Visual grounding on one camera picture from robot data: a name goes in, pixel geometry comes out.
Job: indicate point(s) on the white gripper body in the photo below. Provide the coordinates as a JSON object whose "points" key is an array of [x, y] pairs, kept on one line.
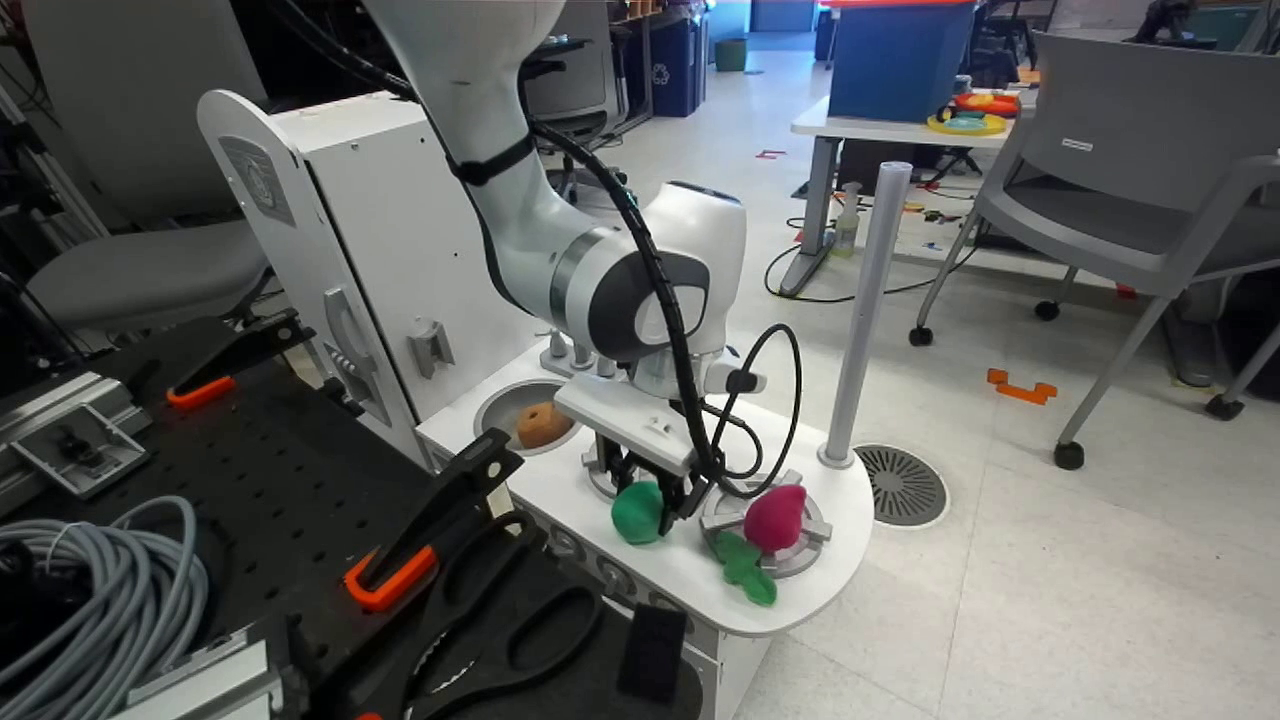
{"points": [[626, 423]]}

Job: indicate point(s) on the green round plushie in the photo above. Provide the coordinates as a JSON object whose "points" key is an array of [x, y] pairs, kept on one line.
{"points": [[637, 512]]}

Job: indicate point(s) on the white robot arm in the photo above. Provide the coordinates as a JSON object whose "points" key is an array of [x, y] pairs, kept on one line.
{"points": [[535, 225]]}

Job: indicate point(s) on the orange plush toy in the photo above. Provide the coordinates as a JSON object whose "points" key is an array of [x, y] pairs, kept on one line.
{"points": [[541, 424]]}

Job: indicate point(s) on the pink plush toy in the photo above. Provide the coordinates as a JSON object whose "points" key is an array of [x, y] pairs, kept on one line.
{"points": [[774, 516]]}

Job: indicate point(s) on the green toy vegetable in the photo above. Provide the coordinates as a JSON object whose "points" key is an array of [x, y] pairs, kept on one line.
{"points": [[745, 571]]}

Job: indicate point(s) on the grey toy faucet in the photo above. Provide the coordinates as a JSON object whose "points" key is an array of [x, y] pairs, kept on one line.
{"points": [[558, 353]]}

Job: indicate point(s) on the grey toy sink bowl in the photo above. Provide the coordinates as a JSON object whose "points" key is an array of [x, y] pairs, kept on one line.
{"points": [[497, 406]]}

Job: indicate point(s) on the small black box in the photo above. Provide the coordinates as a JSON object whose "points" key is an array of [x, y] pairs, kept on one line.
{"points": [[654, 655]]}

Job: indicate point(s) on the round floor drain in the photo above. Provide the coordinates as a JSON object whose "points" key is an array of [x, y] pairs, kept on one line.
{"points": [[902, 487]]}

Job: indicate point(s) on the grey upright pole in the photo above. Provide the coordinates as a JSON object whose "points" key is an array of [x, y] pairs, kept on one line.
{"points": [[867, 307]]}

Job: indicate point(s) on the black office chair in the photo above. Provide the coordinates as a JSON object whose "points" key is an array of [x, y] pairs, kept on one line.
{"points": [[585, 107]]}

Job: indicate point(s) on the white toy kitchen unit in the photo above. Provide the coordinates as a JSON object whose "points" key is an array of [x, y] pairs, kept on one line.
{"points": [[372, 225]]}

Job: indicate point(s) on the blue recycling bin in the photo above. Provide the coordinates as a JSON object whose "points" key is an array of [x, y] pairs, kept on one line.
{"points": [[676, 67]]}

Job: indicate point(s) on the white table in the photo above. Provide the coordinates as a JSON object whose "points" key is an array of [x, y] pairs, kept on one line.
{"points": [[854, 129]]}

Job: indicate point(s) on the blue storage bin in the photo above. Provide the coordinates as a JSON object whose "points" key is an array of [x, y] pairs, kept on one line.
{"points": [[899, 61]]}

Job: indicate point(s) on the yellow toy tray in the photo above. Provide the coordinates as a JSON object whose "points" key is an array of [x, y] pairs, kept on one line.
{"points": [[965, 126]]}

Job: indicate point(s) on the grey office chair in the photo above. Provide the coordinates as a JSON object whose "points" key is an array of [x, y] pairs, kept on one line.
{"points": [[132, 265]]}

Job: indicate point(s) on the silver mounting plate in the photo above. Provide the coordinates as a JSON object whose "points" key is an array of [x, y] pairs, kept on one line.
{"points": [[75, 447]]}

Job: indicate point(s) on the grey plastic chair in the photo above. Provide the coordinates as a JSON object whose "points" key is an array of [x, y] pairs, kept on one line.
{"points": [[1133, 146]]}

